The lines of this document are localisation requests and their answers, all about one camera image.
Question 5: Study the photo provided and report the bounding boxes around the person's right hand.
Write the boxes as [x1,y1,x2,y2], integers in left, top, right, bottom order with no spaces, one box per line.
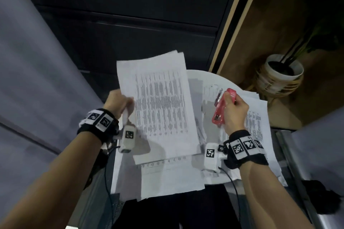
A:
[223,93,250,136]

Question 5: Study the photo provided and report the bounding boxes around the person's left hand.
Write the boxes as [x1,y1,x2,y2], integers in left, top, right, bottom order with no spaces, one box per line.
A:
[103,89,135,120]

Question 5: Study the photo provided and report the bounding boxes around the red stapler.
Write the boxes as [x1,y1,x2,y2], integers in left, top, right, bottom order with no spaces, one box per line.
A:
[212,88,237,127]

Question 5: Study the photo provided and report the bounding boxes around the printed paper sheet bundle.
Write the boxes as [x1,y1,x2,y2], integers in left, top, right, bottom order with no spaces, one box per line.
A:
[116,50,202,165]

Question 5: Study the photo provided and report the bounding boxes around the person's right forearm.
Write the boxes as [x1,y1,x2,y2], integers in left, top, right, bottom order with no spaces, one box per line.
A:
[238,160,315,229]

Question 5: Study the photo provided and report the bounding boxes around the person's left forearm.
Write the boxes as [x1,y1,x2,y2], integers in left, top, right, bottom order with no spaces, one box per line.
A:
[0,129,108,229]

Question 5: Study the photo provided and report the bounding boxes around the black wristband with marker tags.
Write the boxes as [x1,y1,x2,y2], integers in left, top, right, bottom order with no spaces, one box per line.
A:
[223,129,269,170]
[77,108,119,145]

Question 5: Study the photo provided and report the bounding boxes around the white plant pot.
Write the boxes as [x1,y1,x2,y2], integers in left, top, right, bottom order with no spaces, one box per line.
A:
[265,54,305,83]

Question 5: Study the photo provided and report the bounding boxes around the loose white paper sheets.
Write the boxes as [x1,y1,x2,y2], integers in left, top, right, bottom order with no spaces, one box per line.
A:
[111,148,206,202]

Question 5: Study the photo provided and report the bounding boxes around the black cabinet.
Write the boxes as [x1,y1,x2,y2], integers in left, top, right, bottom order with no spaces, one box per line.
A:
[8,0,252,103]

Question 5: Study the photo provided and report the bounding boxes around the green leafy plant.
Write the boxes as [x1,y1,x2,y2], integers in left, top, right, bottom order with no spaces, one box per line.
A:
[279,0,344,69]

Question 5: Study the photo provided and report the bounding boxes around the white wrist camera with marker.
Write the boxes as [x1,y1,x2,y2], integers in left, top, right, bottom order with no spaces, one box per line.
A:
[203,142,228,173]
[117,123,137,154]

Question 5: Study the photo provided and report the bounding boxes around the thin black cable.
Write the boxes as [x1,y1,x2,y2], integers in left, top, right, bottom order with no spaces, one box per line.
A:
[218,167,243,228]
[103,144,121,202]

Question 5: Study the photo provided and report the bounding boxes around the grey metal rail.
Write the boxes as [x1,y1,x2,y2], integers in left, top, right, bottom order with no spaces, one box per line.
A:
[275,129,328,229]

